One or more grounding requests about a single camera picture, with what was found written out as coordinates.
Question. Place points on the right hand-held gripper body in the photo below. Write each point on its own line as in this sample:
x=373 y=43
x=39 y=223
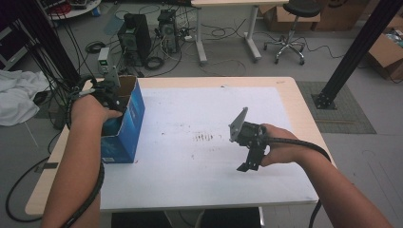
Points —
x=250 y=133

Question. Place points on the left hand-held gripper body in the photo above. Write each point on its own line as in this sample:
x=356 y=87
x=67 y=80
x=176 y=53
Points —
x=112 y=82

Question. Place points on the blue cardboard box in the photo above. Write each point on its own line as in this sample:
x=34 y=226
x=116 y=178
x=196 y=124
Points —
x=130 y=133

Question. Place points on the person's right hand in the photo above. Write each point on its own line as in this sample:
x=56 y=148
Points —
x=282 y=148

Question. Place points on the person's left hand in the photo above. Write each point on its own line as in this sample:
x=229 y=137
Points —
x=92 y=110

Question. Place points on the white power supply unit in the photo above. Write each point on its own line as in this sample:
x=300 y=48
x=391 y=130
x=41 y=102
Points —
x=103 y=60

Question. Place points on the large black computer tower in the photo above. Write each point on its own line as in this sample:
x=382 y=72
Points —
x=134 y=38

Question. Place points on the white table leg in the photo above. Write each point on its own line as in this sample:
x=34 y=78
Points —
x=260 y=218

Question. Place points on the white table mat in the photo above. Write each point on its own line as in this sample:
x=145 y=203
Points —
x=190 y=183

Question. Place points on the small black computer tower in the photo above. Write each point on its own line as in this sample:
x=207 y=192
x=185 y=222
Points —
x=168 y=30

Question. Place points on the round white table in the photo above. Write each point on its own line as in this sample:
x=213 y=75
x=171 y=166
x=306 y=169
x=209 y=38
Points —
x=79 y=12

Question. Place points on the white cloth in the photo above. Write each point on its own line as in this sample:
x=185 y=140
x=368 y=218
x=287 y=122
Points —
x=19 y=95

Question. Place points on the grey floor mat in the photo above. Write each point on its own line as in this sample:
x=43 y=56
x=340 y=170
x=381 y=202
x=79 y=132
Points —
x=355 y=117

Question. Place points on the person's dark trousers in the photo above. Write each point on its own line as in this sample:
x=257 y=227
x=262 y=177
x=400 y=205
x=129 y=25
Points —
x=142 y=220

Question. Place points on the white desk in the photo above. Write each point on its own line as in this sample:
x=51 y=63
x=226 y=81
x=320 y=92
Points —
x=237 y=2

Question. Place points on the black stool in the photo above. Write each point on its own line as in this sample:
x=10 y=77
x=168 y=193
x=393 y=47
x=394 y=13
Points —
x=302 y=8

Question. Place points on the tall brown cardboard box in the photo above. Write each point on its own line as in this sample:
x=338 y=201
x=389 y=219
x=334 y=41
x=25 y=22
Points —
x=342 y=15

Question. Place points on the open brown cardboard box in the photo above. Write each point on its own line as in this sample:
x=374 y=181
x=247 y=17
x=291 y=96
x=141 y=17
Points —
x=385 y=53

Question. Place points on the black metal frame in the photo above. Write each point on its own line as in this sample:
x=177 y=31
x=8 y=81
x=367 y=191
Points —
x=53 y=41

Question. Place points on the black metal post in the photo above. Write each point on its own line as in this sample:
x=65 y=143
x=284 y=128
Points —
x=361 y=41

